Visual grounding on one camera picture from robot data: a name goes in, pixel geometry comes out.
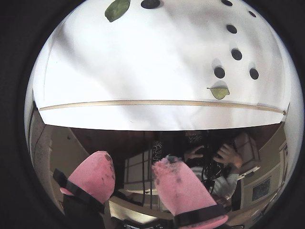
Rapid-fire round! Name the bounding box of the pink padded gripper finger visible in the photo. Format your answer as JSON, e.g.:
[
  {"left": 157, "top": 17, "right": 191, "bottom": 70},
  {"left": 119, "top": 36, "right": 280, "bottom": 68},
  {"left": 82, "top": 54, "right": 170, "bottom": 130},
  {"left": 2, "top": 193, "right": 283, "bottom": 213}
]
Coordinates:
[
  {"left": 151, "top": 155, "right": 229, "bottom": 229},
  {"left": 52, "top": 150, "right": 117, "bottom": 229}
]

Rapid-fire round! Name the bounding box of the black leader arm with cables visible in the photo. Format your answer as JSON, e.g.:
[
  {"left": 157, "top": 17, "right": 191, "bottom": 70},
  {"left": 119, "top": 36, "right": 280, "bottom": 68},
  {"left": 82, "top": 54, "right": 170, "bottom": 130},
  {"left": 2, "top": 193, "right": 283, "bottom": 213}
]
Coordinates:
[{"left": 200, "top": 133, "right": 229, "bottom": 191}]

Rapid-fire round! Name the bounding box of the large dark blueberry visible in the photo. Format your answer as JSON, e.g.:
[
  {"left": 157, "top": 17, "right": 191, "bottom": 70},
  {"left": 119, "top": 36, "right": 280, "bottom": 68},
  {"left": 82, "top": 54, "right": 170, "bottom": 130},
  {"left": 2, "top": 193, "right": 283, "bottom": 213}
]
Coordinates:
[{"left": 140, "top": 0, "right": 161, "bottom": 9}]

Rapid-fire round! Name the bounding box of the person's right hand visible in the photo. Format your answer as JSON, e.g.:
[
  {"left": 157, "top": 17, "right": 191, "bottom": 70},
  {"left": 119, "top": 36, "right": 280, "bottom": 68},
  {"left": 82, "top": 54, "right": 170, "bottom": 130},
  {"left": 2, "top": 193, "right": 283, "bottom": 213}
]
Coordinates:
[{"left": 184, "top": 145, "right": 206, "bottom": 164}]

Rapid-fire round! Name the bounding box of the person's left hand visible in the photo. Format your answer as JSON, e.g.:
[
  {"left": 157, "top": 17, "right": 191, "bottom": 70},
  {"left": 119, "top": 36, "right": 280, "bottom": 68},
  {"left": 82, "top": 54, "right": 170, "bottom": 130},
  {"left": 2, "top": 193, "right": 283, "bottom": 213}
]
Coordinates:
[{"left": 213, "top": 144, "right": 244, "bottom": 169}]

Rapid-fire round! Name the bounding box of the white paned sliding door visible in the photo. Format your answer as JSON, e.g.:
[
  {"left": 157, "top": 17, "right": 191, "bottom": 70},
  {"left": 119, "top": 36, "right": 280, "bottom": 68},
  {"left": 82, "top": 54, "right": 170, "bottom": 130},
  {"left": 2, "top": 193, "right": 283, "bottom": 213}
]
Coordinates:
[{"left": 123, "top": 151, "right": 154, "bottom": 187}]

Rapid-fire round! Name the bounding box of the dark framed picture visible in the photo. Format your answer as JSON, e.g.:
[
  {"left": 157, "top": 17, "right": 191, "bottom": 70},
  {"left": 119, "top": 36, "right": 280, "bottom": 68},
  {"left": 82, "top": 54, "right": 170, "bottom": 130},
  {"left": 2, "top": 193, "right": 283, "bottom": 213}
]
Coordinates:
[{"left": 252, "top": 177, "right": 272, "bottom": 201}]

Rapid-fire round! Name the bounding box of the yellowish green leaf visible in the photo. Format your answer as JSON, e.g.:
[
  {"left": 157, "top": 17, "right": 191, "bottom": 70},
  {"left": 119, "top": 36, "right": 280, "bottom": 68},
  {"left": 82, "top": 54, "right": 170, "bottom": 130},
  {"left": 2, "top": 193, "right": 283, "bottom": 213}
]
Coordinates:
[{"left": 206, "top": 86, "right": 231, "bottom": 100}]

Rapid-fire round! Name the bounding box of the large white paper sheet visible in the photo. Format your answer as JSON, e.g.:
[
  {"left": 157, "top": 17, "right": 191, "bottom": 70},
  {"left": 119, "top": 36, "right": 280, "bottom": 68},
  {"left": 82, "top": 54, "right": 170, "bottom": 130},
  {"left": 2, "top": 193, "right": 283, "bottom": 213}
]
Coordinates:
[{"left": 30, "top": 0, "right": 290, "bottom": 131}]

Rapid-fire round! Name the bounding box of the large green leaf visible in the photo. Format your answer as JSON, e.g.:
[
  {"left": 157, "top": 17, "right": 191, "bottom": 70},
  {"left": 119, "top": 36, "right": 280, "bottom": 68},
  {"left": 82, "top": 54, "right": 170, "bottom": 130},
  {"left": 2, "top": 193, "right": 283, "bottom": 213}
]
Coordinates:
[{"left": 104, "top": 0, "right": 131, "bottom": 23}]

